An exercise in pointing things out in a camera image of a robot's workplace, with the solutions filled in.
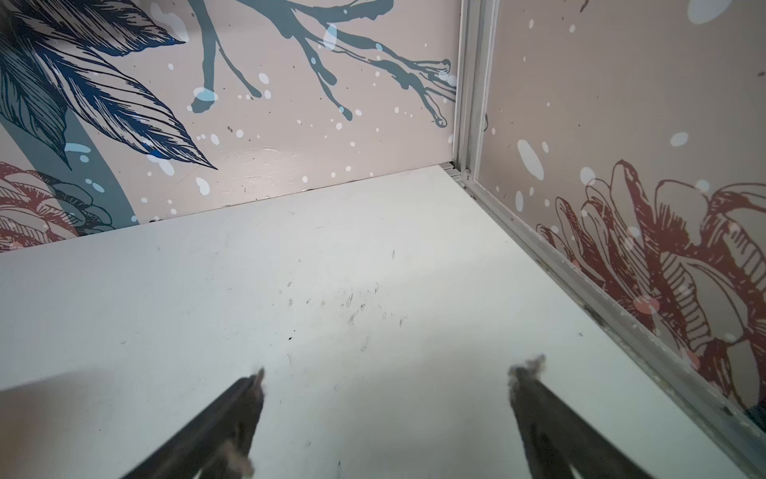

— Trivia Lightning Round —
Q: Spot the aluminium corner frame post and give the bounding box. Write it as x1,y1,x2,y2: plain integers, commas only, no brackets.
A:
452,0,501,179

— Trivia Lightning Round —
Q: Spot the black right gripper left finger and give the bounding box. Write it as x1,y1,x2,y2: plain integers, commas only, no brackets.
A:
126,369,265,478

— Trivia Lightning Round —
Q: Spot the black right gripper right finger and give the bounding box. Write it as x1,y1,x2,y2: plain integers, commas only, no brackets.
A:
508,355,651,479

